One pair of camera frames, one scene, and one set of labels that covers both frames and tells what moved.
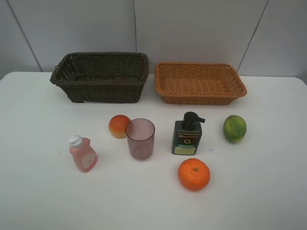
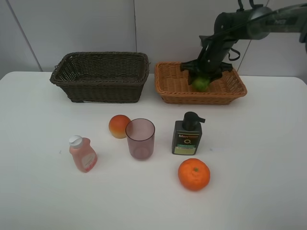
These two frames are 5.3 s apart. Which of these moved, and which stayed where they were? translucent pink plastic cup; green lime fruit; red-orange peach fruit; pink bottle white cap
Moved: green lime fruit
Stayed: red-orange peach fruit; pink bottle white cap; translucent pink plastic cup
